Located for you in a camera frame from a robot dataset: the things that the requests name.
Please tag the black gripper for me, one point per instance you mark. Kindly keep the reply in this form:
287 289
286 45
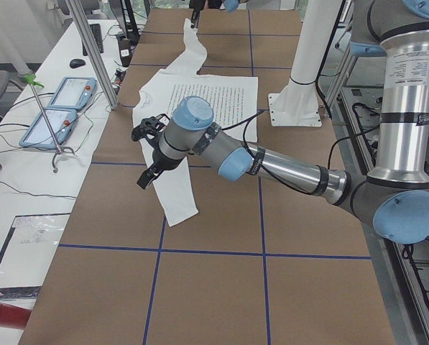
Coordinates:
195 14
157 157

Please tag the white long-sleeve printed t-shirt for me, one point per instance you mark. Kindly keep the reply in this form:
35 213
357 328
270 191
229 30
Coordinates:
232 97

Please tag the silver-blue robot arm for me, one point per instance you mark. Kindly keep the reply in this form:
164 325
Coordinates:
228 5
316 180

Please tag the black box with white label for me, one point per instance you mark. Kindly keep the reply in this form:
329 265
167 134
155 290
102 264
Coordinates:
125 51

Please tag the black keyboard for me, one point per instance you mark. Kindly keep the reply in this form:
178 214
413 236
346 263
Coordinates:
97 35

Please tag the near blue teach pendant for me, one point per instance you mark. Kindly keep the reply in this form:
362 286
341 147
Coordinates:
63 122

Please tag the blue teach pendant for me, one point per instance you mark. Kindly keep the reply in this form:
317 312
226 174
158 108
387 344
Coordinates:
63 122
73 93

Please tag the far blue teach pendant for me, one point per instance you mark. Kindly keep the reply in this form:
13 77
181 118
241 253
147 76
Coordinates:
73 93

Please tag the black computer mouse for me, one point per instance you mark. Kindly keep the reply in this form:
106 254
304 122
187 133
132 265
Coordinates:
76 63

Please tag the clear plastic document sleeve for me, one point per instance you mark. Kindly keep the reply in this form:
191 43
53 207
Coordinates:
27 252

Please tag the metal grabber stick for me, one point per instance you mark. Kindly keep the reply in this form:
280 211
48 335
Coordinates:
41 132

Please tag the red cylinder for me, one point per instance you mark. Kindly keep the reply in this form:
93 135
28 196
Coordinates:
14 317

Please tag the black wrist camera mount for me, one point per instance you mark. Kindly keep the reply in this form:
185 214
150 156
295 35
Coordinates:
150 128

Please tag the aluminium frame post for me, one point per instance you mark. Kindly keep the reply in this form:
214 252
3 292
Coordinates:
83 27

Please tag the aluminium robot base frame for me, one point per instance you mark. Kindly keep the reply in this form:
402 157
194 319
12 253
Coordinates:
393 197

